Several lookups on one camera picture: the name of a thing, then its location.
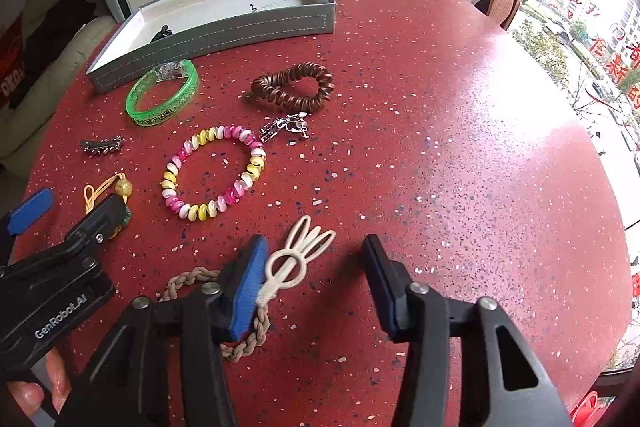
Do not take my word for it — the red printed cloth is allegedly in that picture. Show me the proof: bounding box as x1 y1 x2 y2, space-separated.
0 17 26 108

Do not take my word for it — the red plastic object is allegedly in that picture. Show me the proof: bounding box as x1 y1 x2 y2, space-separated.
570 389 613 427

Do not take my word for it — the pink yellow spiral hair tie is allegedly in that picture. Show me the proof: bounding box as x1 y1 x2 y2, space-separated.
161 125 267 222

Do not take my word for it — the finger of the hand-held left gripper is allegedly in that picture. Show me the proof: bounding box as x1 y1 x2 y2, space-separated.
0 188 55 265
62 194 130 265

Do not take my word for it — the person's left hand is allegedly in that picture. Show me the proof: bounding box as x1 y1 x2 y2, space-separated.
7 349 71 423

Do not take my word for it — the yellow elastic with bead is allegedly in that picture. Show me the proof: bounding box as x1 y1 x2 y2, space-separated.
82 173 135 239

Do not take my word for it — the beige rabbit hair clip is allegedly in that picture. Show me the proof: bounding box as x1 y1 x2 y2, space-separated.
255 215 337 308

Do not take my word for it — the brown spiral hair tie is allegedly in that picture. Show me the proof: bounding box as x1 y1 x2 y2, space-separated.
250 62 335 114

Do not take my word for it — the silver rhinestone clip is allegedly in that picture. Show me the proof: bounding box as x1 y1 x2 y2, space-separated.
259 111 310 144

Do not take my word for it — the grey tray box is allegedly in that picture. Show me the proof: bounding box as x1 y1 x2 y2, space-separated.
85 0 337 95

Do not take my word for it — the brown chair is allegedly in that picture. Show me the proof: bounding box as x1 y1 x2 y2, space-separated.
474 0 521 30

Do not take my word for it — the cream sofa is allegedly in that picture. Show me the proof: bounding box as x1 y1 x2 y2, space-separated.
0 0 118 168

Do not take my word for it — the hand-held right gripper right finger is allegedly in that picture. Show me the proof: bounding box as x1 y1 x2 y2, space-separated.
361 234 573 427

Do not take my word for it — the beige braided hair tie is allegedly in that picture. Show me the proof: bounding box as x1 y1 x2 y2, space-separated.
159 266 272 363

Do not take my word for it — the dark cloth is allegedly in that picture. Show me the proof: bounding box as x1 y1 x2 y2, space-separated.
10 0 98 108

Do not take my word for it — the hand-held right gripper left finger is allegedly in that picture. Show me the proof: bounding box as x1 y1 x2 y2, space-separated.
55 234 271 427

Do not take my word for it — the dark rhinestone hair clip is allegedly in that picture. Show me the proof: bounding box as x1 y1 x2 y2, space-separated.
79 135 125 155

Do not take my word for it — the green translucent bangle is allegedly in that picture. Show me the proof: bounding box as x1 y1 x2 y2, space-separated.
125 58 200 128

